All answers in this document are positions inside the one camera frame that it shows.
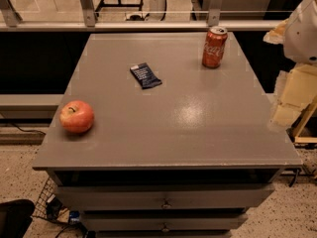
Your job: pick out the red apple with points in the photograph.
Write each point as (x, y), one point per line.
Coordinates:
(76, 117)

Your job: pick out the metal railing with glass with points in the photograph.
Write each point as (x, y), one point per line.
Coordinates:
(157, 15)

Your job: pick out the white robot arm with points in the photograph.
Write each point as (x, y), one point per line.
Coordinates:
(300, 36)

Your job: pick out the dark blue snack bar wrapper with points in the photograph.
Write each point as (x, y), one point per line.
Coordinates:
(145, 76)

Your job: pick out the wire basket on floor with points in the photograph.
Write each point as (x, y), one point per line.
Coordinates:
(48, 207)

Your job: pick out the red coke can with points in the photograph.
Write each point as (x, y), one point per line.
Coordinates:
(214, 46)

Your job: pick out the black chair seat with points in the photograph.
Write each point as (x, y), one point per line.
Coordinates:
(15, 218)

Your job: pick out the grey drawer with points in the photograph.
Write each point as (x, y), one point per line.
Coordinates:
(214, 196)
(163, 222)

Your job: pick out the grey drawer cabinet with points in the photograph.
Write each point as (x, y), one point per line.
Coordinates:
(201, 126)

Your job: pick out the black stand base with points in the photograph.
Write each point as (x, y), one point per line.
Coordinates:
(119, 4)

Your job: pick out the top grey drawer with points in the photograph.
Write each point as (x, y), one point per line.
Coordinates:
(214, 196)

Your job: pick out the wooden frame stand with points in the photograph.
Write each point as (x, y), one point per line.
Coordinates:
(297, 132)

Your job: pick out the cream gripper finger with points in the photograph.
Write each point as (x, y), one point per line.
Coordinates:
(293, 92)
(276, 35)

